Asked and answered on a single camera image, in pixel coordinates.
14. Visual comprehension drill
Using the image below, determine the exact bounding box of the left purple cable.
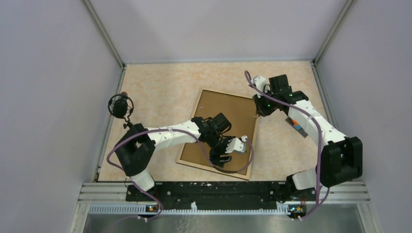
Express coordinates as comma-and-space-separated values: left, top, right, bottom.
106, 128, 255, 222

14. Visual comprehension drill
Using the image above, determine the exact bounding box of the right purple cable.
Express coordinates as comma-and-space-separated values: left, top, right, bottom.
244, 70, 330, 221

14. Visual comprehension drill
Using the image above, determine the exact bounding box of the orange green tape dispenser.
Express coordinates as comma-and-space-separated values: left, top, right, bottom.
291, 119, 300, 128

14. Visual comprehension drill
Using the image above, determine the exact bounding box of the black picture frame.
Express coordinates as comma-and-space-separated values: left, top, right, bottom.
175, 89, 261, 181

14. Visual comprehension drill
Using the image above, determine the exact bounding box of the purple cable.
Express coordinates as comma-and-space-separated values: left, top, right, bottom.
244, 70, 330, 221
106, 128, 255, 222

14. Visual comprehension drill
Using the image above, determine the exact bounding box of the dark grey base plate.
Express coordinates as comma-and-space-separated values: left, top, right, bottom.
285, 117, 308, 138

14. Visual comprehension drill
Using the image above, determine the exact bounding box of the white cable duct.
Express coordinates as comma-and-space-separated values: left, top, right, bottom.
88, 203, 290, 215

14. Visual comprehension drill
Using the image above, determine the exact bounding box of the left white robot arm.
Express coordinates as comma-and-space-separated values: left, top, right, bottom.
114, 113, 246, 201

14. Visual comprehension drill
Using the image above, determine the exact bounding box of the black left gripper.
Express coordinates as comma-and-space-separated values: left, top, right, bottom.
207, 132, 237, 168

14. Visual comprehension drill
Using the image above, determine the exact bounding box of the black microphone with shock mount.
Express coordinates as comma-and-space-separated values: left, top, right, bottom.
108, 92, 134, 129

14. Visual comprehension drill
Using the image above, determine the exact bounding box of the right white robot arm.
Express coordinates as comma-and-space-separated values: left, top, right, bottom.
245, 72, 363, 200

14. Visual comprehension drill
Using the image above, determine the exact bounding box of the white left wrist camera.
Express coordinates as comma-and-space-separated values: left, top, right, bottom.
225, 135, 248, 154

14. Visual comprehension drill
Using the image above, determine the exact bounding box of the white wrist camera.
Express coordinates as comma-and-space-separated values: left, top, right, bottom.
252, 76, 267, 93
225, 135, 248, 154

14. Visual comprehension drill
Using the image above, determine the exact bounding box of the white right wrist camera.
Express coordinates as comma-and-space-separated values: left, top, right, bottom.
252, 76, 267, 93

